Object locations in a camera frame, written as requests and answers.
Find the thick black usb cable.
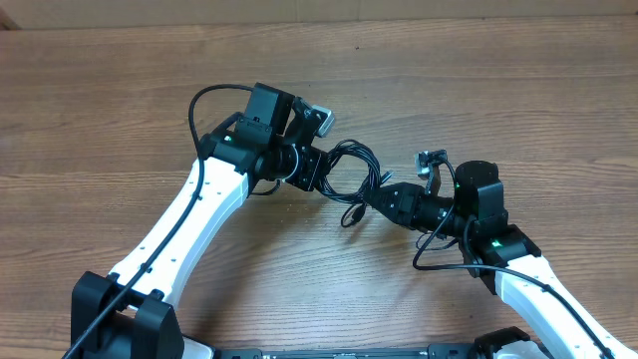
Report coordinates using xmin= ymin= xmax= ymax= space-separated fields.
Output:
xmin=316 ymin=139 xmax=395 ymax=205

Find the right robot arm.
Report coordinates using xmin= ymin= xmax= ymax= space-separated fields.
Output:
xmin=364 ymin=158 xmax=637 ymax=358

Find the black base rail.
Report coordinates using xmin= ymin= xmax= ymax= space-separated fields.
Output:
xmin=212 ymin=343 xmax=495 ymax=359

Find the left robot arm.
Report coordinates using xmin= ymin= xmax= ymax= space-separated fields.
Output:
xmin=65 ymin=83 xmax=335 ymax=359

